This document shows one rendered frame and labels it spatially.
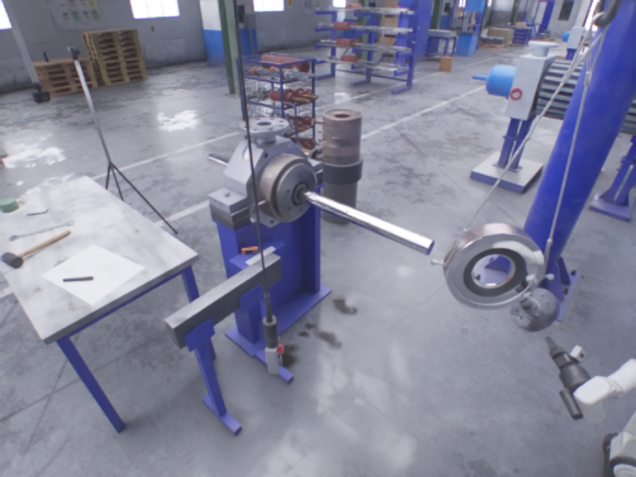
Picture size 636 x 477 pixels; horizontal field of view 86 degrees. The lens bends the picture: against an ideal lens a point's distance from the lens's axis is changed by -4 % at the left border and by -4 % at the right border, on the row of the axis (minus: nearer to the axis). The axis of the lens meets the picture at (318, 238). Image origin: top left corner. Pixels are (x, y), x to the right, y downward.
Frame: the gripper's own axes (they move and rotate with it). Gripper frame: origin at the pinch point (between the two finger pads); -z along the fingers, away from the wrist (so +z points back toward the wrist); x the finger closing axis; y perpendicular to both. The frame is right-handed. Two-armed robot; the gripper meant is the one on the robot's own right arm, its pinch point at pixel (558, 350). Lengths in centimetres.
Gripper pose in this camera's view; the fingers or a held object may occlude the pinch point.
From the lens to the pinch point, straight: 164.1
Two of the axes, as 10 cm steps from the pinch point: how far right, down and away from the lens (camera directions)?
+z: -1.1, 5.0, -8.6
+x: -7.5, -6.1, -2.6
